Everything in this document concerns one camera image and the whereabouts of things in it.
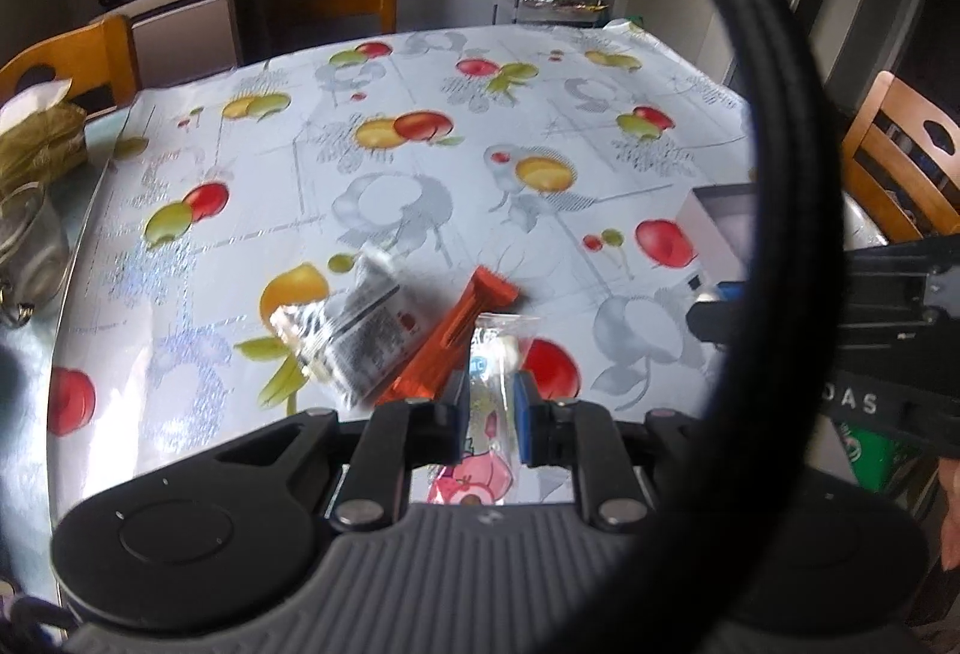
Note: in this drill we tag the silver clear snack packet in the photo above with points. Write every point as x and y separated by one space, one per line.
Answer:
352 324

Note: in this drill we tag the green white box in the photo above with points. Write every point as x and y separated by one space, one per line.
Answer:
874 459

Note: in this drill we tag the olive green tissue pack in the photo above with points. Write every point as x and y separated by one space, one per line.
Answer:
41 140

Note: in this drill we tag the fruit print tablecloth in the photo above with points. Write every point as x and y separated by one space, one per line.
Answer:
300 189

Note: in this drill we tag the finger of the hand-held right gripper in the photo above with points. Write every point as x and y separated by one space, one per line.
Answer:
735 291
720 324

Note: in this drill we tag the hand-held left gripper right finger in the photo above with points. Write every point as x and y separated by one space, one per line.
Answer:
526 418

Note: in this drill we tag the person's right hand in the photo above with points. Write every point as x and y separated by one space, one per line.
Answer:
951 519

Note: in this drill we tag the pink clear candy packet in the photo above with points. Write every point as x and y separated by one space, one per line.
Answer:
491 369

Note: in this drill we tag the clear glass cup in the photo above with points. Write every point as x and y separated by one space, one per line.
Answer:
30 249

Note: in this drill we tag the orange-red foil snack bar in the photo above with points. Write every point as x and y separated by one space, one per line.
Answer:
450 339

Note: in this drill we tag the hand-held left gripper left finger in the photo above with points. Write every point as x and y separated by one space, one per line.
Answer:
460 403

